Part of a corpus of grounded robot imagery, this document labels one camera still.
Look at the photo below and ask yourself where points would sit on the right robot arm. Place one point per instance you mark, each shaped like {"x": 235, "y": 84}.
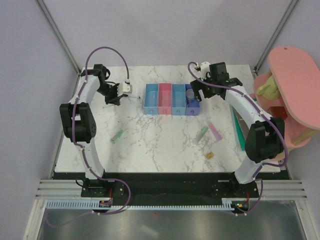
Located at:
{"x": 266, "y": 137}

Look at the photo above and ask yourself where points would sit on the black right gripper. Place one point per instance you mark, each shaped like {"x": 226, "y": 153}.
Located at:
{"x": 197, "y": 85}

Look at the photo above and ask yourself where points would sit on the aluminium frame rails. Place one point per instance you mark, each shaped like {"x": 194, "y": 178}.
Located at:
{"x": 269, "y": 190}

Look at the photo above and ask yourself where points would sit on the pink correction tape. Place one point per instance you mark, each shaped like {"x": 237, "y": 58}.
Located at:
{"x": 214, "y": 131}

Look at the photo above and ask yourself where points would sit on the brown cube on shelf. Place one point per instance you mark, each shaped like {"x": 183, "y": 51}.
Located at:
{"x": 278, "y": 112}

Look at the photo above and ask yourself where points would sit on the green correction tape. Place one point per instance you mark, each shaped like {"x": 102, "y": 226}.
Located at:
{"x": 117, "y": 136}
{"x": 200, "y": 135}

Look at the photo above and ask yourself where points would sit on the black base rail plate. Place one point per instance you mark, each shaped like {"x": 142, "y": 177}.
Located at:
{"x": 169, "y": 189}

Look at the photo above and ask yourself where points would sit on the green book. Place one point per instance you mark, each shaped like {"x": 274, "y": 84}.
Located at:
{"x": 241, "y": 128}

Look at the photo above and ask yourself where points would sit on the pink plastic bin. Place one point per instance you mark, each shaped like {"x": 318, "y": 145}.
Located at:
{"x": 165, "y": 99}

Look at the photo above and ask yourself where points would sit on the teal blue plastic bin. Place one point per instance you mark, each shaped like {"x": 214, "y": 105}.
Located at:
{"x": 178, "y": 99}

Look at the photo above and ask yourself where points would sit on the green correction tape left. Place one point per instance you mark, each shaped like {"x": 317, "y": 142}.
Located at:
{"x": 117, "y": 136}

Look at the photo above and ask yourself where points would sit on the clear jar of clips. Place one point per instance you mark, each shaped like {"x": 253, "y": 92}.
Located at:
{"x": 190, "y": 94}

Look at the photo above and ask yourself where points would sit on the yellow cup on shelf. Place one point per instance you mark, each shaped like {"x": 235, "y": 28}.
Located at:
{"x": 269, "y": 89}

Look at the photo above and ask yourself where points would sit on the light blue left bin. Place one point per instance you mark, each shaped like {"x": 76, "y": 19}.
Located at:
{"x": 151, "y": 98}

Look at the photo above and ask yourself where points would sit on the pink wooden shelf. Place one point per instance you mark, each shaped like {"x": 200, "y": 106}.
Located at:
{"x": 298, "y": 79}

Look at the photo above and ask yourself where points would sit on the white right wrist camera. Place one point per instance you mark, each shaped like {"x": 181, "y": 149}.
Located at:
{"x": 203, "y": 69}

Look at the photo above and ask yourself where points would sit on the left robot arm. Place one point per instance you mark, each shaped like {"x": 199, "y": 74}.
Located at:
{"x": 77, "y": 119}

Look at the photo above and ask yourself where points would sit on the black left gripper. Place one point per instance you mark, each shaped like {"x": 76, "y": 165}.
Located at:
{"x": 116, "y": 99}

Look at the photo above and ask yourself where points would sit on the dark blue plastic bin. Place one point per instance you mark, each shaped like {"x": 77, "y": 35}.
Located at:
{"x": 193, "y": 107}

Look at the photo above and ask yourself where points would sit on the small gold binder clip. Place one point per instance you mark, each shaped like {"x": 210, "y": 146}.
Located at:
{"x": 209, "y": 155}

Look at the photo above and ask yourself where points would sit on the green correction tape right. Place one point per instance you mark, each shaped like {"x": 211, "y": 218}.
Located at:
{"x": 200, "y": 135}

